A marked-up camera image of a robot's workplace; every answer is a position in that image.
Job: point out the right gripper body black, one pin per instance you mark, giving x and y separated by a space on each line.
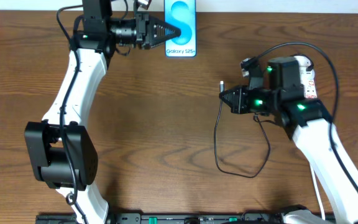
245 100

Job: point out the Galaxy S25+ smartphone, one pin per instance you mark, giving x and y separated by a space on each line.
181 14

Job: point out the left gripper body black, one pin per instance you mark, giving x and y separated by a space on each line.
140 32

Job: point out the white power strip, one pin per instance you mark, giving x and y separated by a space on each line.
307 75

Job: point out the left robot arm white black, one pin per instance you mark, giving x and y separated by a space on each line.
61 152

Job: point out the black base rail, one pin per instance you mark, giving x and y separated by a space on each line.
299 216

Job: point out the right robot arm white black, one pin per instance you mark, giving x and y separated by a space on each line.
291 98

